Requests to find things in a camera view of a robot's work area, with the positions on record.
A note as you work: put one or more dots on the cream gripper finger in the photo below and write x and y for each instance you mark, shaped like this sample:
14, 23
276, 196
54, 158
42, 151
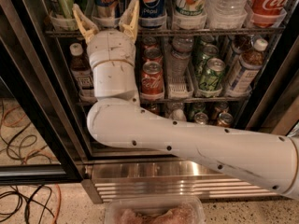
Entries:
87, 28
129, 20

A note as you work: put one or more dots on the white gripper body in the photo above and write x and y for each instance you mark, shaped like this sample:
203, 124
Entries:
110, 47

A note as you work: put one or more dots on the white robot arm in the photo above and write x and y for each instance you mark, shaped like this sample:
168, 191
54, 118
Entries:
116, 119

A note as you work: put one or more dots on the Pepsi can top shelf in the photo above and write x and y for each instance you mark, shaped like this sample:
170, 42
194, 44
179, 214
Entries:
151, 0

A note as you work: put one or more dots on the green can top shelf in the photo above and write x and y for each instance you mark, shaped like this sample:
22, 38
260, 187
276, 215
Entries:
64, 0

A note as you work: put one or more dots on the green can shelf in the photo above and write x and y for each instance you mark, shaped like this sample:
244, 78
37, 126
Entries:
64, 0
197, 113
212, 74

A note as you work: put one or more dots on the front Coca-Cola can middle shelf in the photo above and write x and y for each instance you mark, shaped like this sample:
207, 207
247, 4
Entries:
152, 78

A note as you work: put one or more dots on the coca-cola can shelf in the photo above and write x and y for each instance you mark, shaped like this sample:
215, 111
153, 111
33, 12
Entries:
266, 12
152, 78

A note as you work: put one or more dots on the water bottle middle shelf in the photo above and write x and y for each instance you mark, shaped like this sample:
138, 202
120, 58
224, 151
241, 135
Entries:
180, 54

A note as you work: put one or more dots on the water bottle shelf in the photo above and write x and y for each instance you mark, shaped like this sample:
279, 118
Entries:
175, 111
180, 54
227, 0

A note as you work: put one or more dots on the water bottle bottom shelf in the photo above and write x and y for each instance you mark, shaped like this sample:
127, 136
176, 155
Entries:
175, 111

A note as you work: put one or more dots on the water bottle top shelf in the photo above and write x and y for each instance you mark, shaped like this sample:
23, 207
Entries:
227, 0

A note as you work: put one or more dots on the front green can middle shelf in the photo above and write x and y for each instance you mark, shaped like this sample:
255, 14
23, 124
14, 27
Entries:
212, 74

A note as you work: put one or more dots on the green can bottom shelf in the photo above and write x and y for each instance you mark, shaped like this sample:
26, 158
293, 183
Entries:
197, 113

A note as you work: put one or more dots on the left fridge glass door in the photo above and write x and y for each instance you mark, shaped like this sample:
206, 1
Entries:
34, 70

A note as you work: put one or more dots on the fridge glass door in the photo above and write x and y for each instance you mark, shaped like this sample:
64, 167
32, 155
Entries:
278, 111
34, 70

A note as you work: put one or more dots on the gold can bottom shelf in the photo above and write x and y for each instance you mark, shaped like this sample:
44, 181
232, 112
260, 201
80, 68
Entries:
221, 116

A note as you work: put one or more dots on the steel fridge bottom grille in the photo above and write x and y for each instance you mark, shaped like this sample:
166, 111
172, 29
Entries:
106, 181

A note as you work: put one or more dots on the Coca-Cola can top shelf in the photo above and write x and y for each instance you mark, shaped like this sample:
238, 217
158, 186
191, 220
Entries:
266, 12

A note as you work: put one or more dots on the right fridge glass door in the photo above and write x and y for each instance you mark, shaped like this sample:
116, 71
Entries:
278, 111

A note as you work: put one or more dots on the front tea bottle left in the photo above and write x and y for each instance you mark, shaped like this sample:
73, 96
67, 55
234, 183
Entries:
81, 70

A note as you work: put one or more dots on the tea bottle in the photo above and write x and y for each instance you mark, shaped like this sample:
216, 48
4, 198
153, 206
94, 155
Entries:
247, 67
81, 70

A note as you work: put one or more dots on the front tea bottle right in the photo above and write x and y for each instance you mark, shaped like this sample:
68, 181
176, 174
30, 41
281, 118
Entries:
247, 67

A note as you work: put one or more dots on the clear plastic food container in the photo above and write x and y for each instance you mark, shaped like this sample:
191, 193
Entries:
157, 209

